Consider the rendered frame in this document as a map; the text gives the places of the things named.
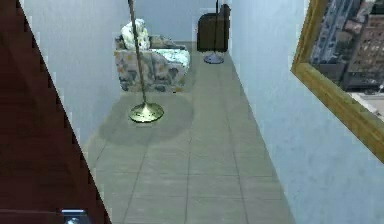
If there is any brass floor lamp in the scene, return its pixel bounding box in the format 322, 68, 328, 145
127, 0, 165, 124

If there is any grey floor lamp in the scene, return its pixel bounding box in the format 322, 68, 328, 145
203, 0, 225, 65

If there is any floral patterned armchair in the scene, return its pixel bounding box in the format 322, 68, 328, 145
114, 34, 191, 93

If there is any floral cushion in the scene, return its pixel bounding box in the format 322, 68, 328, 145
120, 18, 151, 51

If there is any gold framed city picture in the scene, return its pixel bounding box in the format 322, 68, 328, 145
290, 0, 384, 164

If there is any dark red wooden door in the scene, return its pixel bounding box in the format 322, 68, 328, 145
0, 0, 113, 224

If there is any silver door handle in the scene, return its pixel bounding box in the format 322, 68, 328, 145
60, 208, 90, 224

